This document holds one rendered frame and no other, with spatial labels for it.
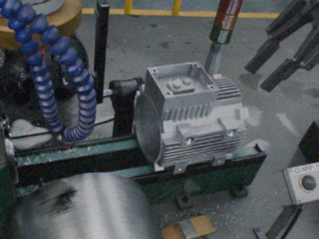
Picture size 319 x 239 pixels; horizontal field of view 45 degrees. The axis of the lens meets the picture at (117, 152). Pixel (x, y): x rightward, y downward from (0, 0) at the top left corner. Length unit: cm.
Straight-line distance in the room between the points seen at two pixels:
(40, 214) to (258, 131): 88
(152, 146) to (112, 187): 38
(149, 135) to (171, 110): 18
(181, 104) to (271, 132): 57
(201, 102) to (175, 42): 82
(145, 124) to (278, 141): 50
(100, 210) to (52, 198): 7
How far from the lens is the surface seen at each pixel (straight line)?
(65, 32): 58
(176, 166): 85
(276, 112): 139
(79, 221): 53
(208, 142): 85
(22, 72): 92
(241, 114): 87
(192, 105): 80
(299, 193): 80
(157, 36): 162
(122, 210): 55
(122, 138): 97
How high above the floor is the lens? 161
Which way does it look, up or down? 48 degrees down
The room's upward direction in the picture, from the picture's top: 7 degrees clockwise
